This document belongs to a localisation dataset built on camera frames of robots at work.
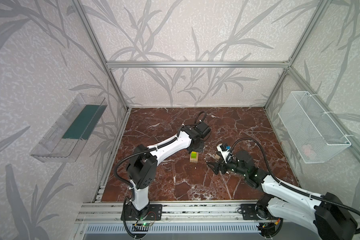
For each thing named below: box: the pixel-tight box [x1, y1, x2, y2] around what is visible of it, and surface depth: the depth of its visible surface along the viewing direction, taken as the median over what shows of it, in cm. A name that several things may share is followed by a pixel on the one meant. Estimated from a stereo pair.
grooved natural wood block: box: [189, 154, 199, 163], surface depth 92 cm
